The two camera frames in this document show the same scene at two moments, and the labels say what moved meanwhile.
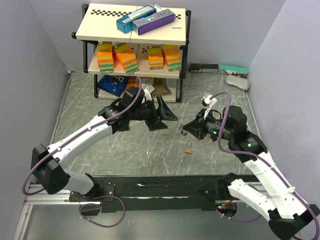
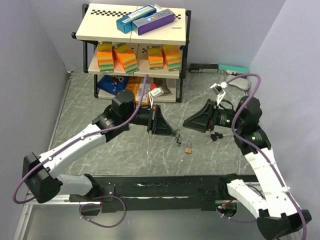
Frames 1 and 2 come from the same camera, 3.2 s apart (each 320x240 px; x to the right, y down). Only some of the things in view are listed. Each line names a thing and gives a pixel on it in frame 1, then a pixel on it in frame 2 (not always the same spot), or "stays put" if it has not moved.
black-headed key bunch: (183, 132) → (178, 138)
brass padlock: (188, 148) stays put
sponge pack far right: (172, 55) stays put
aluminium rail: (42, 198) stays put
